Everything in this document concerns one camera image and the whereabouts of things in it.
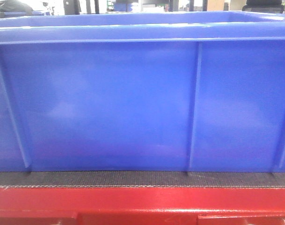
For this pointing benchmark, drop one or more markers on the dark conveyor belt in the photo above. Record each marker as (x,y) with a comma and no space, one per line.
(99,179)

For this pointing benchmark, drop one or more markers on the large blue plastic bin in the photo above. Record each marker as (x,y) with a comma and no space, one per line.
(195,92)

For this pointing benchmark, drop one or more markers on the red conveyor frame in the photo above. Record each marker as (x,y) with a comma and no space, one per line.
(142,206)

